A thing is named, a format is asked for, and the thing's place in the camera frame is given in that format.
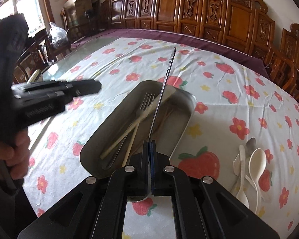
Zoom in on light bamboo chopstick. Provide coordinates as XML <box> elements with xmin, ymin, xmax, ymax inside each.
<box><xmin>99</xmin><ymin>99</ymin><xmax>163</xmax><ymax>160</ymax></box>
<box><xmin>122</xmin><ymin>123</ymin><xmax>140</xmax><ymax>167</ymax></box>

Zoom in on white plastic spoon long handle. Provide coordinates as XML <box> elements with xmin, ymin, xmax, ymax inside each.
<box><xmin>236</xmin><ymin>145</ymin><xmax>249</xmax><ymax>208</ymax></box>

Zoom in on stacked cardboard boxes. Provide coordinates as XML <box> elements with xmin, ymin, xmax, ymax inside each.
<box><xmin>60</xmin><ymin>0</ymin><xmax>94</xmax><ymax>30</ymax></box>

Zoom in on metal spoon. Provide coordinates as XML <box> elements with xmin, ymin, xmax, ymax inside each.
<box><xmin>246</xmin><ymin>138</ymin><xmax>257</xmax><ymax>157</ymax></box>

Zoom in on white plastic fork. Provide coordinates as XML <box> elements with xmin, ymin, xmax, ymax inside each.
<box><xmin>231</xmin><ymin>154</ymin><xmax>240</xmax><ymax>195</ymax></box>

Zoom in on strawberry flower print tablecloth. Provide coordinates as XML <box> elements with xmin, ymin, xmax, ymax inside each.
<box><xmin>24</xmin><ymin>38</ymin><xmax>299</xmax><ymax>238</ymax></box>

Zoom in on rectangular metal tray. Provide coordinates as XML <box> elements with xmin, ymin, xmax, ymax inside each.
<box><xmin>80</xmin><ymin>80</ymin><xmax>197</xmax><ymax>180</ymax></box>

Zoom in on metal fork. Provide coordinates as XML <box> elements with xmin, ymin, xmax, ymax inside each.
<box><xmin>100</xmin><ymin>93</ymin><xmax>155</xmax><ymax>170</ymax></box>

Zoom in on dark sleeved left forearm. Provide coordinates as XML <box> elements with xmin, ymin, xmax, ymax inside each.
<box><xmin>0</xmin><ymin>169</ymin><xmax>38</xmax><ymax>239</ymax></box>

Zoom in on dark brown wooden chopstick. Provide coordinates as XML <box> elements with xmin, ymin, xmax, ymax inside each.
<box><xmin>154</xmin><ymin>106</ymin><xmax>174</xmax><ymax>135</ymax></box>

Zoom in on window with wooden frame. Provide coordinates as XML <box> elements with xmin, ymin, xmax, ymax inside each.
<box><xmin>0</xmin><ymin>0</ymin><xmax>54</xmax><ymax>37</ymax></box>

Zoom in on carved wooden armchair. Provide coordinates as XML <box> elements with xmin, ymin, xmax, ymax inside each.
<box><xmin>265</xmin><ymin>23</ymin><xmax>299</xmax><ymax>101</ymax></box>

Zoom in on white plastic bag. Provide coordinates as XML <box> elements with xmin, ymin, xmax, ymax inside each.
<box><xmin>49</xmin><ymin>22</ymin><xmax>68</xmax><ymax>49</ymax></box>

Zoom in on person's left hand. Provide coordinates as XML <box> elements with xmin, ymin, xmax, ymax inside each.
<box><xmin>0</xmin><ymin>129</ymin><xmax>30</xmax><ymax>180</ymax></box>

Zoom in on glass table top sheet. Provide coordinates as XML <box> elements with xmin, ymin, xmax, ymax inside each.
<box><xmin>42</xmin><ymin>37</ymin><xmax>117</xmax><ymax>81</ymax></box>

